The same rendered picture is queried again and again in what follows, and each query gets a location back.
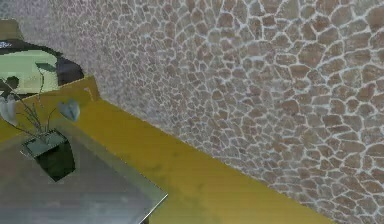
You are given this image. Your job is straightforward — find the grey glass table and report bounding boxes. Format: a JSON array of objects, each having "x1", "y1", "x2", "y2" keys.
[{"x1": 0, "y1": 120, "x2": 169, "y2": 224}]

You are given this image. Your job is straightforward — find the house plant in black pot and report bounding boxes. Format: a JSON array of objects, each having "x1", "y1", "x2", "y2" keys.
[{"x1": 0, "y1": 62, "x2": 81, "y2": 183}]

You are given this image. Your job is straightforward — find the black and green armchair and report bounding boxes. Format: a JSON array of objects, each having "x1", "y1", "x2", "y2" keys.
[{"x1": 0, "y1": 39, "x2": 85, "y2": 99}]

